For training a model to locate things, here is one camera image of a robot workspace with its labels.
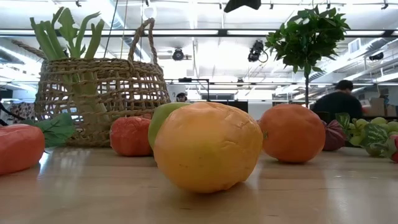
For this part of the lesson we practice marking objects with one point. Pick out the orange fruit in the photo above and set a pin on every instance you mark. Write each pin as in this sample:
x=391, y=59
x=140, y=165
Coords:
x=292, y=133

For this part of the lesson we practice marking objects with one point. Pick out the green apple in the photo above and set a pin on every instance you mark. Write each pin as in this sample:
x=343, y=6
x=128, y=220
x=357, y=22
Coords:
x=160, y=119

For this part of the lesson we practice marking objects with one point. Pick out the yellow mango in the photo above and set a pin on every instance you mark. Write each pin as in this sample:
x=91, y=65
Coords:
x=205, y=149

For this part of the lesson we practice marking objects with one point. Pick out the red tomato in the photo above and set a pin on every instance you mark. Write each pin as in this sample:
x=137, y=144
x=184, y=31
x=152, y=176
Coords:
x=129, y=137

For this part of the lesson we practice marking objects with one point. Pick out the green celery bunch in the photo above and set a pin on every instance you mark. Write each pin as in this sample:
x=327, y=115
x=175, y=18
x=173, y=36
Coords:
x=46, y=40

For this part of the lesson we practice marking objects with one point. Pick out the small red fruit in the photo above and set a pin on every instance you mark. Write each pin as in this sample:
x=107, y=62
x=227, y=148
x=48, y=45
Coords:
x=395, y=155

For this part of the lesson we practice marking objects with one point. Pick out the orange carrot with green top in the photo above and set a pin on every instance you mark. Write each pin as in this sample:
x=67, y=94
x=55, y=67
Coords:
x=18, y=146

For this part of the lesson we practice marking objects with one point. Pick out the woven straw basket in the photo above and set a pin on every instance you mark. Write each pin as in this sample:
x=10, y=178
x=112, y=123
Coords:
x=124, y=81

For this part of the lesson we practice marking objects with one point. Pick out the artificial green potted tree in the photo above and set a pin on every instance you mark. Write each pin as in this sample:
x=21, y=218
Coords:
x=308, y=37

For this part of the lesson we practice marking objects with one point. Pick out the person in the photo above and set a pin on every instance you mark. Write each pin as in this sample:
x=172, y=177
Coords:
x=181, y=97
x=339, y=105

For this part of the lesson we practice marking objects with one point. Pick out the white bucket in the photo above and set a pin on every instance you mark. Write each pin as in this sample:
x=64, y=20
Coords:
x=172, y=91

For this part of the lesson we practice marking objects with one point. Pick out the black ceiling fixture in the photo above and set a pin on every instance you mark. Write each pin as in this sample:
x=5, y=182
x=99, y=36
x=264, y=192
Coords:
x=376, y=56

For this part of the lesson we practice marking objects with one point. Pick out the cardboard boxes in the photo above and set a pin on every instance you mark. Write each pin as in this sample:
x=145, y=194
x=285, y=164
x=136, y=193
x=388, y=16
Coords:
x=377, y=107

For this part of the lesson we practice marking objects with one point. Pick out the patterned fabric item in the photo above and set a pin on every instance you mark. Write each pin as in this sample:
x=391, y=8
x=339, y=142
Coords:
x=23, y=110

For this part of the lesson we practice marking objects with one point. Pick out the black ceiling camera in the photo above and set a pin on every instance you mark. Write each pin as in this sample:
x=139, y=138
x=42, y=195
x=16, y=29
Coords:
x=255, y=51

